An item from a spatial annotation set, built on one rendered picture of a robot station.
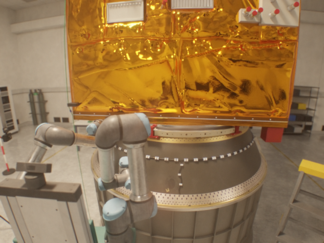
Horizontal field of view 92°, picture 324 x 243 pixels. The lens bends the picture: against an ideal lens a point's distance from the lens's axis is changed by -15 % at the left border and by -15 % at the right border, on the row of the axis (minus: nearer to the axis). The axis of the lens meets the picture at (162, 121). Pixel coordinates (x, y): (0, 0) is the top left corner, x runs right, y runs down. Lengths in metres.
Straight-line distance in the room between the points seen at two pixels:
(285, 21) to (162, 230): 1.96
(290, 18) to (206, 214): 1.68
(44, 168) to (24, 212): 0.24
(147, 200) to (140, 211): 0.06
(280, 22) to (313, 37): 7.02
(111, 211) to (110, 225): 0.08
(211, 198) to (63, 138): 1.18
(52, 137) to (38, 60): 8.41
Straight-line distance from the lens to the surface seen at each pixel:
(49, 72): 9.08
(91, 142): 1.25
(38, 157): 1.22
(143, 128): 0.81
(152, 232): 1.83
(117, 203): 0.93
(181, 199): 1.54
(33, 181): 0.77
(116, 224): 0.94
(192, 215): 1.65
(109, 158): 0.90
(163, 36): 1.49
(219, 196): 1.62
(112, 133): 0.78
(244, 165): 1.84
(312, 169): 1.67
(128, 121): 0.79
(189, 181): 1.54
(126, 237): 1.02
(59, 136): 1.12
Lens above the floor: 2.17
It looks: 15 degrees down
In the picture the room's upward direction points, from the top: straight up
